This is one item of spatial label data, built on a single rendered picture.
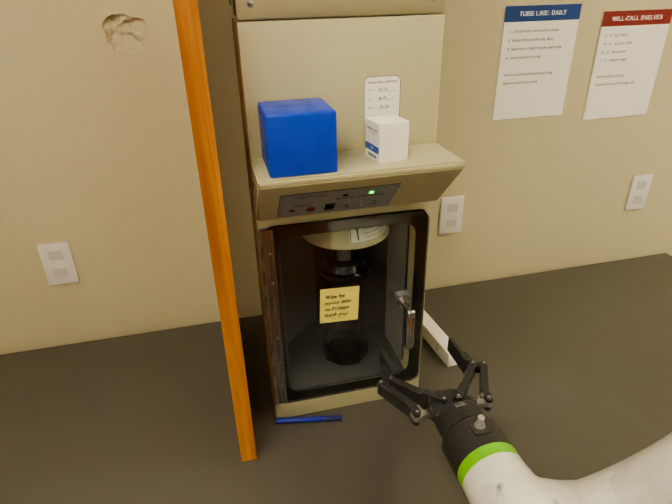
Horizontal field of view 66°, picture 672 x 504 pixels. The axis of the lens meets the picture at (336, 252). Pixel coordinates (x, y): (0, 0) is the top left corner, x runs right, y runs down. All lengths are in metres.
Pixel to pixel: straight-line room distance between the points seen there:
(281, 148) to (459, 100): 0.76
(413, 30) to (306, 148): 0.26
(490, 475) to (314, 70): 0.62
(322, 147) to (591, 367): 0.89
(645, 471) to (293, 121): 0.62
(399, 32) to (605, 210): 1.12
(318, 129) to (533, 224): 1.05
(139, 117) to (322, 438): 0.81
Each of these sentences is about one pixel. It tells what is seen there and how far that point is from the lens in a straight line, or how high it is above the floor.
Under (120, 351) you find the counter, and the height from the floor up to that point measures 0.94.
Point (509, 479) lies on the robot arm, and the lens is 0.75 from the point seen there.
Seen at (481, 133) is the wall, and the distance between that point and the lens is 1.47.
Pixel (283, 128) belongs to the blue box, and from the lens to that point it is 0.73.
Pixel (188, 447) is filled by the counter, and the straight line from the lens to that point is 1.14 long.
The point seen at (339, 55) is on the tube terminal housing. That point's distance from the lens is 0.84.
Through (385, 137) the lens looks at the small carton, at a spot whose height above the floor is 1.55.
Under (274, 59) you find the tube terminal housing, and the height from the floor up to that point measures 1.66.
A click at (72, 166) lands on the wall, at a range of 1.33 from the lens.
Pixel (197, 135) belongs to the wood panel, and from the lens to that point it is 0.74.
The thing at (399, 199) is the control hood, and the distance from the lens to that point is 0.88.
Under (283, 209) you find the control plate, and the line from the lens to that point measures 0.82.
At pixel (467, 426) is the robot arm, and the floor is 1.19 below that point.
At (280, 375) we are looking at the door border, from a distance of 1.06.
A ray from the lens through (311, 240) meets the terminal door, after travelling 0.91.
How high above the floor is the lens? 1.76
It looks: 28 degrees down
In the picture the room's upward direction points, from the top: 1 degrees counter-clockwise
